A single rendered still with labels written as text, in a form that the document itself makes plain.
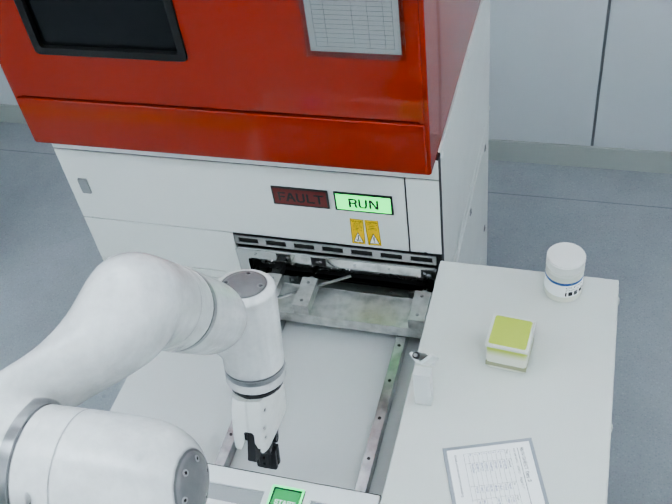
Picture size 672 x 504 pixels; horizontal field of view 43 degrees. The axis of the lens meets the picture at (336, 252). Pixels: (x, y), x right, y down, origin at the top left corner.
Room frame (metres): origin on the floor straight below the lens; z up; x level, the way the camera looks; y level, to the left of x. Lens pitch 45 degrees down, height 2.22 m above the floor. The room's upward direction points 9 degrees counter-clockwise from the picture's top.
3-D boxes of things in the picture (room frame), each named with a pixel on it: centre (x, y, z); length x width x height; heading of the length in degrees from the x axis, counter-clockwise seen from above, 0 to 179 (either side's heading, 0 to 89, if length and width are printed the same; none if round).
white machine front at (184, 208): (1.35, 0.17, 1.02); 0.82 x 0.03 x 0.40; 68
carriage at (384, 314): (1.19, 0.01, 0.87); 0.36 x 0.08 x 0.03; 68
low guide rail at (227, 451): (1.06, 0.20, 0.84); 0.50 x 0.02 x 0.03; 158
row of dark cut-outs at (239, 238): (1.28, 0.01, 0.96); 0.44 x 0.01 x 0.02; 68
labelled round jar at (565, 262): (1.06, -0.42, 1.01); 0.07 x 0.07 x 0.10
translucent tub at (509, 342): (0.93, -0.28, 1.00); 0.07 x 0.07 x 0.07; 63
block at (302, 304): (1.22, 0.08, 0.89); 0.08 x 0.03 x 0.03; 158
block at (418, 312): (1.13, -0.15, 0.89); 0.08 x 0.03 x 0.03; 158
